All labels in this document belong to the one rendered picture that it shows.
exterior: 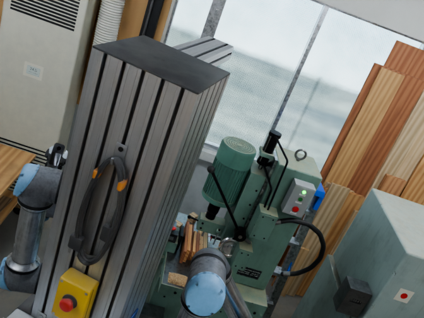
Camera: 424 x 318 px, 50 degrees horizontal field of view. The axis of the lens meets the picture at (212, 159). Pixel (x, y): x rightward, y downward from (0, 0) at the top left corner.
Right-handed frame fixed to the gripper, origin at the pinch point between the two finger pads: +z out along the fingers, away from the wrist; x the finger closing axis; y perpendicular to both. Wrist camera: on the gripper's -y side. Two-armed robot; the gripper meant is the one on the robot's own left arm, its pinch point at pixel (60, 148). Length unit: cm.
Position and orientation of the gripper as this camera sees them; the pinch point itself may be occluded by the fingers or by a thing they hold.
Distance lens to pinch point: 219.1
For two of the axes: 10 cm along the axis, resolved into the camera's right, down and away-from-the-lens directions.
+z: -1.2, -4.8, 8.7
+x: 8.8, 3.4, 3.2
